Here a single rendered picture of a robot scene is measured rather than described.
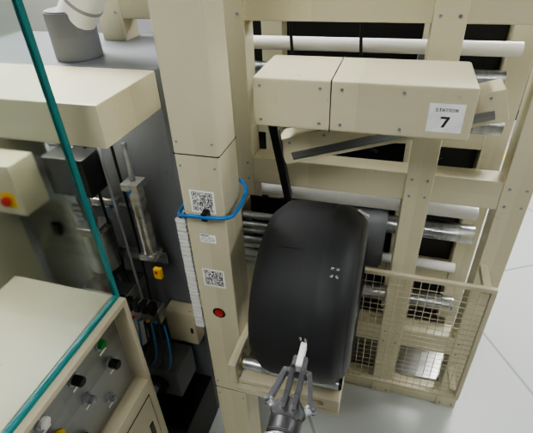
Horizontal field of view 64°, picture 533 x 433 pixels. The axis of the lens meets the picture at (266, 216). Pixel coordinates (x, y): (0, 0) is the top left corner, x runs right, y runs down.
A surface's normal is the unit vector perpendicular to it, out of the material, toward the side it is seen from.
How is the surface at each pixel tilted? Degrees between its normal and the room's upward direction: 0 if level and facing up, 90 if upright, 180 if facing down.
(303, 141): 90
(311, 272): 37
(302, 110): 90
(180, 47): 90
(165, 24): 90
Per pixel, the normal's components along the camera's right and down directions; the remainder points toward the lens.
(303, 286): -0.22, -0.20
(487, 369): -0.04, -0.82
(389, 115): -0.29, 0.56
